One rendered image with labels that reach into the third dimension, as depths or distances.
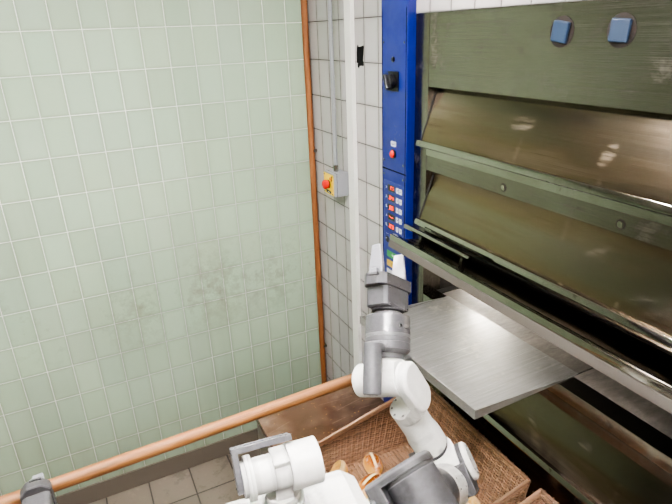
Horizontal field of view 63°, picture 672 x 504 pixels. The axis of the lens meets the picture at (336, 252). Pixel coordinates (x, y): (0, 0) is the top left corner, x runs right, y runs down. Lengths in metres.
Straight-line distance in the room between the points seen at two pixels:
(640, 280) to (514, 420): 0.64
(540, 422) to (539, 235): 0.54
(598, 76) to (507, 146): 0.30
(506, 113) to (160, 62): 1.40
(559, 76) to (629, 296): 0.51
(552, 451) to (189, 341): 1.70
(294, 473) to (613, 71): 0.99
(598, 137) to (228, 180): 1.62
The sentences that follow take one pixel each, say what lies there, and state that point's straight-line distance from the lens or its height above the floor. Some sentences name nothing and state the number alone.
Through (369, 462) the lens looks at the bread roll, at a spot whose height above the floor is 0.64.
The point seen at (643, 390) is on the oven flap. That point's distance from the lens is 1.22.
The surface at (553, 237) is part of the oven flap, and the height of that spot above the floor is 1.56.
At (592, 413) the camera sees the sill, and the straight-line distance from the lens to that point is 1.55.
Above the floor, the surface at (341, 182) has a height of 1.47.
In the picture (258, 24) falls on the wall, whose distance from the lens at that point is 2.48.
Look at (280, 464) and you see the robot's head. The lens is 0.81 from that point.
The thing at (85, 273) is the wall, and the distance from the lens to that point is 2.51.
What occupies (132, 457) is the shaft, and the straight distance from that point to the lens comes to 1.37.
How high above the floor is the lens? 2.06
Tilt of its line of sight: 22 degrees down
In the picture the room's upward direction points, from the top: 2 degrees counter-clockwise
